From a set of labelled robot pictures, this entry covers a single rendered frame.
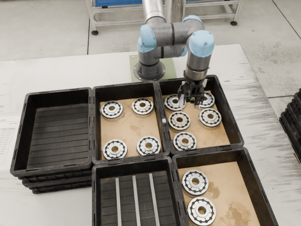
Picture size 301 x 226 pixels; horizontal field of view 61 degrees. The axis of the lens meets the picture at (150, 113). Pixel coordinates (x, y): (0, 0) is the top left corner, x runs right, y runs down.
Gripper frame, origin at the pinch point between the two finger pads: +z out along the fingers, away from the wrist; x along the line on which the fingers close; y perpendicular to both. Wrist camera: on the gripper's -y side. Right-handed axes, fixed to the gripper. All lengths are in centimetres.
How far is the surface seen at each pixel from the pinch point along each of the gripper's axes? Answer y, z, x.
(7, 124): -8, 27, -91
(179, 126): 3.3, 11.3, -2.8
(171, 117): -2.0, 11.5, -6.1
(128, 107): -9.7, 14.4, -26.7
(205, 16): -197, 83, 46
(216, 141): 8.7, 14.5, 13.2
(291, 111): -43, 60, 84
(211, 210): 39.4, 11.5, 6.2
